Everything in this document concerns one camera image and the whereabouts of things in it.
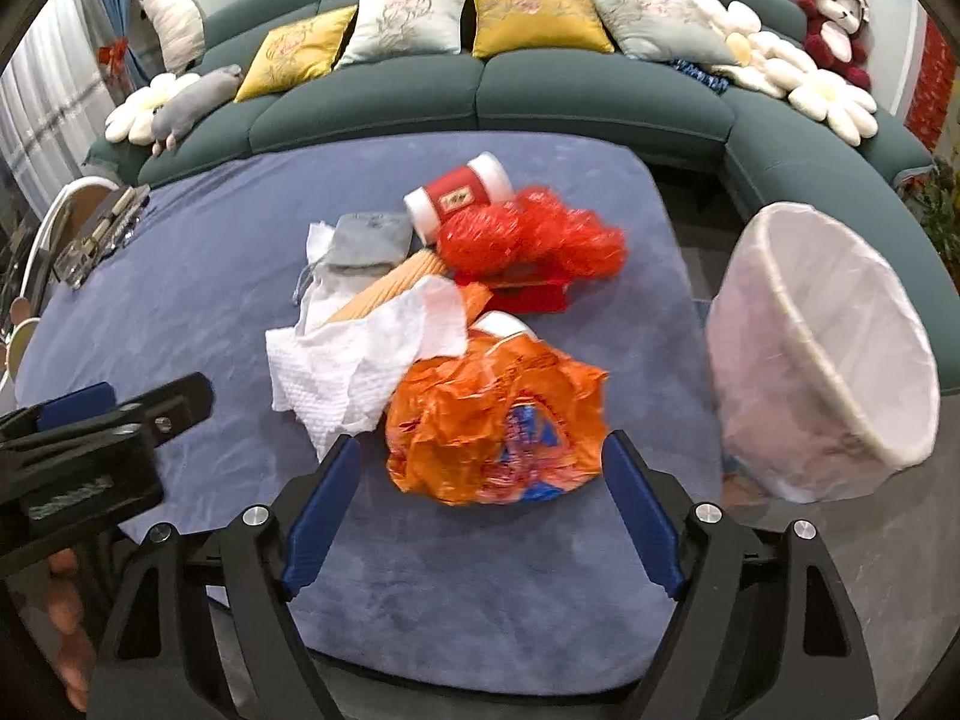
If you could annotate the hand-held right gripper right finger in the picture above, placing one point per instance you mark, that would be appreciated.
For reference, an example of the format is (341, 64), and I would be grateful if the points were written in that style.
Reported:
(645, 517)

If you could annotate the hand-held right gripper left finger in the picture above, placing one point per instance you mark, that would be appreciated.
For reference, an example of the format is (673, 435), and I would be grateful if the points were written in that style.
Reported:
(322, 510)

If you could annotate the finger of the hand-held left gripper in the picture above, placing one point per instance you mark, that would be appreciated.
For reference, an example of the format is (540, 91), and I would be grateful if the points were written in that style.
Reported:
(75, 399)
(176, 399)

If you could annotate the orange plastic bag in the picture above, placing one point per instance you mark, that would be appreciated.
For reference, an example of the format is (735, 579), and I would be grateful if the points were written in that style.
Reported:
(480, 420)

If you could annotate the white lined waste bin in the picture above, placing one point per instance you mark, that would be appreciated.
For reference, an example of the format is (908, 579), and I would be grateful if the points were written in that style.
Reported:
(825, 360)

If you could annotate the red box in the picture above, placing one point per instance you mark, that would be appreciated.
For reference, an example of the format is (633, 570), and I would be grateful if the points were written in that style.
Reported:
(536, 298)

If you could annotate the red mesh netting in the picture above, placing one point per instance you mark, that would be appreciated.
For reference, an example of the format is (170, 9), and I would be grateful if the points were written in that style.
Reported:
(525, 232)

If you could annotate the person's left hand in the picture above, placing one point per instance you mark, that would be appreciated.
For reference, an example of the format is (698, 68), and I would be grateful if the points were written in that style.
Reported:
(64, 607)

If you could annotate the white paper towel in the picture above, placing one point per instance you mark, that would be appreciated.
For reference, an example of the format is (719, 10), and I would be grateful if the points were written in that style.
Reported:
(352, 375)

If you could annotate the white chair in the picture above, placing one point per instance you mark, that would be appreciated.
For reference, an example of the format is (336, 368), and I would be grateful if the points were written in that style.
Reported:
(60, 217)

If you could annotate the beige corrugated wrapper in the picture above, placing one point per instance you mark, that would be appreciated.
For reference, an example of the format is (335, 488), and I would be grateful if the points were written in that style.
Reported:
(390, 285)

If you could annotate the white paper bowl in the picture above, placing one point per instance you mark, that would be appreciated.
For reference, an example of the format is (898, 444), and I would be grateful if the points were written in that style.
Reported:
(502, 324)

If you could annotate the white flower cushion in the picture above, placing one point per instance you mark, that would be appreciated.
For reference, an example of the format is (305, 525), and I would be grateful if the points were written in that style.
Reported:
(135, 112)
(750, 37)
(832, 105)

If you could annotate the white sheer curtain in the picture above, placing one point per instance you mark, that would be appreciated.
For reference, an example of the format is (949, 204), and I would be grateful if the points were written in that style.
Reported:
(45, 105)

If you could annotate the grey plush toy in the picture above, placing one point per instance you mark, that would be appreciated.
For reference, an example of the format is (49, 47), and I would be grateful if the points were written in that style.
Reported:
(199, 97)

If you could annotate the red curtain bow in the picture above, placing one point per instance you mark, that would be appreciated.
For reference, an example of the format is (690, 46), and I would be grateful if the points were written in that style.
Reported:
(114, 60)

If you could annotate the red cup with white lid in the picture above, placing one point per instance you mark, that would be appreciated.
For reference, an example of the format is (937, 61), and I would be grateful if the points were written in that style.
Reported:
(457, 195)

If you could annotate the yellow embroidered cushion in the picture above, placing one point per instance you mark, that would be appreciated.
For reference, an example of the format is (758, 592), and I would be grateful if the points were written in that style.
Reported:
(536, 15)
(296, 52)

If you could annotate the white plush toy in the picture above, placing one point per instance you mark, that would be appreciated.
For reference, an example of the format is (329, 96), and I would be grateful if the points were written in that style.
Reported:
(172, 19)

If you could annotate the blue curtain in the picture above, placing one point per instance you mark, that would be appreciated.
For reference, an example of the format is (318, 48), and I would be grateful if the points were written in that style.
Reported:
(112, 7)

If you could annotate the teal curved sofa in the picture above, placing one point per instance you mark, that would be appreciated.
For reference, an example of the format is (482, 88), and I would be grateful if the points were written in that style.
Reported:
(600, 97)

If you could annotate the green potted plant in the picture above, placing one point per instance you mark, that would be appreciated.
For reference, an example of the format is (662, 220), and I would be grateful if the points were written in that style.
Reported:
(941, 210)

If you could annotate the grey embroidered cushion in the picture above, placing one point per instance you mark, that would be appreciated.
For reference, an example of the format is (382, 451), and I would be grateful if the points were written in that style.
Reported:
(660, 26)
(405, 19)

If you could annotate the blue patterned cloth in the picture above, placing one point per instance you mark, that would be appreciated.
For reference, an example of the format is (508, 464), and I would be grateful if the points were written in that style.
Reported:
(701, 76)

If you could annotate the red monkey plush toy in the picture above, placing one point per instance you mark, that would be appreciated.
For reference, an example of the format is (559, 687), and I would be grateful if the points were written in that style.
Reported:
(829, 37)

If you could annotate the metal hinged bracket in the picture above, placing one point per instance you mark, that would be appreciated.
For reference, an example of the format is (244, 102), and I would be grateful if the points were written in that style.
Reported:
(101, 232)

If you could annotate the red wall banner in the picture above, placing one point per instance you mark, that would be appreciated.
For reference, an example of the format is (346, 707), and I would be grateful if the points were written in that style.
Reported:
(934, 90)

